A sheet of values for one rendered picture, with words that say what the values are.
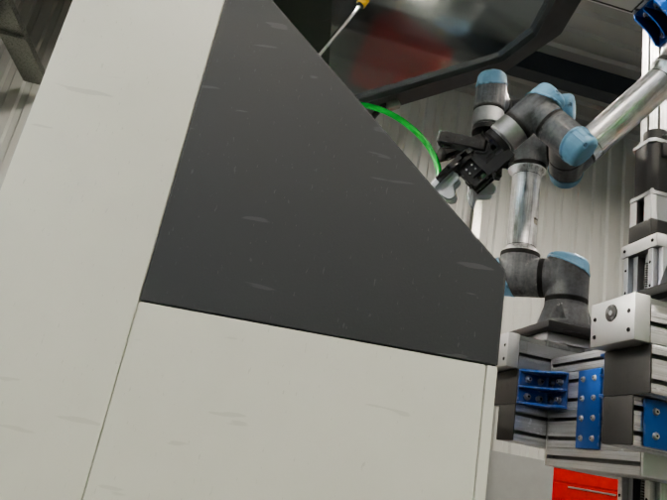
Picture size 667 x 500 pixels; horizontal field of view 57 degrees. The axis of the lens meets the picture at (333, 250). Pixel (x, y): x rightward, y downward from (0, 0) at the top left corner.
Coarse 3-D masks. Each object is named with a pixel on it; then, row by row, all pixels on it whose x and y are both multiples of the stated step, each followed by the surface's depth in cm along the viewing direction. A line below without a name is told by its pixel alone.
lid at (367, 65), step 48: (288, 0) 130; (336, 0) 138; (384, 0) 144; (432, 0) 150; (480, 0) 157; (528, 0) 165; (576, 0) 170; (336, 48) 155; (384, 48) 162; (432, 48) 170; (480, 48) 180; (528, 48) 186; (384, 96) 183
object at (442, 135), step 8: (440, 136) 138; (448, 136) 137; (456, 136) 136; (464, 136) 136; (440, 144) 139; (448, 144) 138; (456, 144) 136; (464, 144) 136; (472, 144) 135; (480, 144) 135
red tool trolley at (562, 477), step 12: (564, 480) 490; (576, 480) 482; (588, 480) 474; (600, 480) 466; (612, 480) 459; (552, 492) 496; (564, 492) 487; (576, 492) 479; (588, 492) 471; (600, 492) 462; (612, 492) 456
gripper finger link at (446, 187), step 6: (450, 174) 135; (456, 174) 135; (444, 180) 135; (450, 180) 135; (456, 180) 135; (438, 186) 136; (444, 186) 135; (450, 186) 135; (444, 192) 135; (450, 192) 135; (450, 198) 135
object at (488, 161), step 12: (492, 132) 133; (492, 144) 135; (504, 144) 132; (468, 156) 134; (480, 156) 135; (492, 156) 135; (504, 156) 133; (468, 168) 135; (480, 168) 133; (492, 168) 134; (468, 180) 133; (480, 180) 135; (492, 180) 138
